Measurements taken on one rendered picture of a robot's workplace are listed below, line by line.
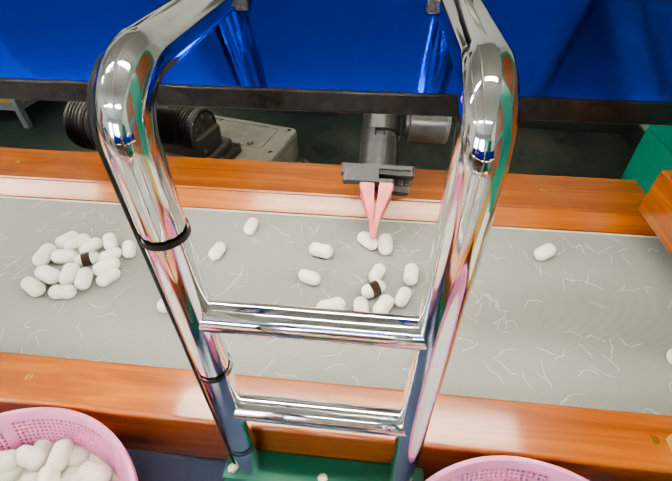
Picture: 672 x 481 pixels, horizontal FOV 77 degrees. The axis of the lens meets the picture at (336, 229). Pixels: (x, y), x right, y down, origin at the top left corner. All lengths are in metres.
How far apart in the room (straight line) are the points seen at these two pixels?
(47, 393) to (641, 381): 0.64
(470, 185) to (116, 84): 0.15
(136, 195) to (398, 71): 0.18
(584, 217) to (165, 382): 0.63
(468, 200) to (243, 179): 0.59
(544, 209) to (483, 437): 0.39
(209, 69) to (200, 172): 0.47
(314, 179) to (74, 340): 0.41
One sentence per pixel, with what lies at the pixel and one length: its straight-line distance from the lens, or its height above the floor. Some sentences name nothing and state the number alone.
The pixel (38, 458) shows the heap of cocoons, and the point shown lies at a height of 0.74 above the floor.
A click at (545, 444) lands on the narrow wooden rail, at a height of 0.76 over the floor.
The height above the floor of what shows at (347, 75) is 1.07.
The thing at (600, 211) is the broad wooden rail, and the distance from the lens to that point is 0.77.
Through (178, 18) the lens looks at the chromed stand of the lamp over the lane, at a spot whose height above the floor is 1.12.
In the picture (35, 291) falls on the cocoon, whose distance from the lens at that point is 0.68.
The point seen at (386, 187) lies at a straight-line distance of 0.58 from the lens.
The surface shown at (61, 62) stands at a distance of 0.38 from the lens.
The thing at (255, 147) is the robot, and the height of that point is 0.47.
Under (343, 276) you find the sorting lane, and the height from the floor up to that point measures 0.74.
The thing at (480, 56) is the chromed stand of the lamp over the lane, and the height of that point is 1.12.
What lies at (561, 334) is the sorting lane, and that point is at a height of 0.74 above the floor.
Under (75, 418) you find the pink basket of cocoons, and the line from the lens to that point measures 0.52.
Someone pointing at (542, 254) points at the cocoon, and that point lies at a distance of 0.66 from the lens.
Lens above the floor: 1.17
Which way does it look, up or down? 41 degrees down
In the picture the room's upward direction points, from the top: 1 degrees counter-clockwise
